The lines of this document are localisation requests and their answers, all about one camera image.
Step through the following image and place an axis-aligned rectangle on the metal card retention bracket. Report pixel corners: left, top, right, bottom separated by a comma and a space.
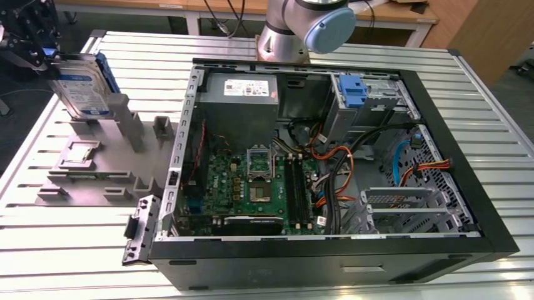
121, 193, 162, 266

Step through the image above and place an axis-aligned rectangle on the blue plastic drive latch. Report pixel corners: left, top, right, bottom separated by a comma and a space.
340, 74, 369, 109

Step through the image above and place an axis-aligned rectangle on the blue data wire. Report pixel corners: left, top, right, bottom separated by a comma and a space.
392, 140, 418, 188

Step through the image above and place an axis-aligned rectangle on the silver CPU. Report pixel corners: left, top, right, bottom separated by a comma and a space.
69, 146, 95, 163

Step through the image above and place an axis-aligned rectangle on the green motherboard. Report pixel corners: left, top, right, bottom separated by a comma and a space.
175, 146, 332, 237

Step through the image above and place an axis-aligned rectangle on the blue expansion slot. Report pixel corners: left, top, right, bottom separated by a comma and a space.
186, 196, 205, 217

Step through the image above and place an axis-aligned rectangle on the green RAM stick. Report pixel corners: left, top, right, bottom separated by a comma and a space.
66, 172, 113, 181

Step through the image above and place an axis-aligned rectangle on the metal drive cage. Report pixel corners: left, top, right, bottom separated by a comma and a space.
325, 73, 421, 148

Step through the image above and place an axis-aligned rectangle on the orange yellow wire bundle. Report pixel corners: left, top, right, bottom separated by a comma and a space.
310, 121, 356, 207

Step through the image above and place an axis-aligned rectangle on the black open PC case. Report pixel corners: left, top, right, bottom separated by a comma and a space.
121, 56, 521, 290

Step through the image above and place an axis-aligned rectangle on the wooden cabinet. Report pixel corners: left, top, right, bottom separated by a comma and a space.
424, 0, 534, 90

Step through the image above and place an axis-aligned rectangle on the grey power supply unit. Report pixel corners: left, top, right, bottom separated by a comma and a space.
195, 73, 281, 154

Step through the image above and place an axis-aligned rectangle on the black graphics card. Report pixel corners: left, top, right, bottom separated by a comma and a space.
210, 215, 285, 237

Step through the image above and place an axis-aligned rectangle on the red yellow power wire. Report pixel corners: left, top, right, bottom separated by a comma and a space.
402, 158, 454, 181

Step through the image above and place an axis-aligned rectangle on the hard disk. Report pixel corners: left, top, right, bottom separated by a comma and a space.
43, 51, 122, 121

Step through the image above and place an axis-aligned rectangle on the CPU socket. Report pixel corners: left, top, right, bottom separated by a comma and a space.
249, 182, 280, 204

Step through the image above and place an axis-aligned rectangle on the metal disk bay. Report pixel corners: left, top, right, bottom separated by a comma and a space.
346, 186, 465, 235

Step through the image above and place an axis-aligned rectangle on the wooden desk white frame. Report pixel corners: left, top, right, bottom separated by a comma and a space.
54, 0, 442, 48

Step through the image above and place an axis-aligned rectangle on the grey parts rack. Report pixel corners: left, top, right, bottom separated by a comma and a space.
37, 93, 181, 208

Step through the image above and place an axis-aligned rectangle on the black RAM slot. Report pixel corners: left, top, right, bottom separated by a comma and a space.
285, 152, 302, 229
298, 153, 316, 228

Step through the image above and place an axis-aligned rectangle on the metal socket cover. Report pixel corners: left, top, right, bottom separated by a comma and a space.
246, 145, 278, 182

